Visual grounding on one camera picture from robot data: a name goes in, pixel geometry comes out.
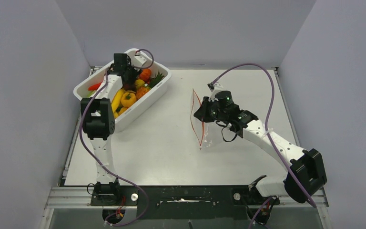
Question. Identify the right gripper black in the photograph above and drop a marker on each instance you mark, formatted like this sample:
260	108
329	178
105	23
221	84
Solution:
202	114

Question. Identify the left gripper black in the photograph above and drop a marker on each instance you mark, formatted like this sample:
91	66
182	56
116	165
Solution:
136	72

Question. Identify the clear zip bag red zipper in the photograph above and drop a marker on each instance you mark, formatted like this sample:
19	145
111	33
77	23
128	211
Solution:
207	135

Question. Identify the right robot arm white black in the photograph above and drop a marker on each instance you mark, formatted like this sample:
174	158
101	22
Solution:
305	169

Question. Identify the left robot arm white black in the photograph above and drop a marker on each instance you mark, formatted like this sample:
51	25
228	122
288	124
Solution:
98	123

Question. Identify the yellow lemon toy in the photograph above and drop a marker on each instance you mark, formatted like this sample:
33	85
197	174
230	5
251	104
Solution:
139	83

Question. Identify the orange tomato toy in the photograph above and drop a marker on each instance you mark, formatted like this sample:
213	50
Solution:
145	75

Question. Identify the pineapple toy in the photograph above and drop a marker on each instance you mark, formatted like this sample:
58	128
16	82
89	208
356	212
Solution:
148	86

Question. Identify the yellow banana toy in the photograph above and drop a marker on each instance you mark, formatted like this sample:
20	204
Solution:
117	100

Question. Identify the yellow bell pepper toy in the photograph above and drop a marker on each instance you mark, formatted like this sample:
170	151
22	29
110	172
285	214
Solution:
128	99

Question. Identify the orange carrot toy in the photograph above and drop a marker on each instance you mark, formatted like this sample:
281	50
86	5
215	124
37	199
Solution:
94	87

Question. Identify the white plastic bin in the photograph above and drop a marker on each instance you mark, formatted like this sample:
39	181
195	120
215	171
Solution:
122	121

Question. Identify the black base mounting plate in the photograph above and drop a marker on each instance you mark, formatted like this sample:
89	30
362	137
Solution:
237	202

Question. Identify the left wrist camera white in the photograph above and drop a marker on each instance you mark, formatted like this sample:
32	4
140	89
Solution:
139	61

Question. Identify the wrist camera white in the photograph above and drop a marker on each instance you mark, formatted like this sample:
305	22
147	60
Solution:
139	61
214	88

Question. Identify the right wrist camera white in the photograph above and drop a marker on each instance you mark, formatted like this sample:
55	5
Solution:
214	88

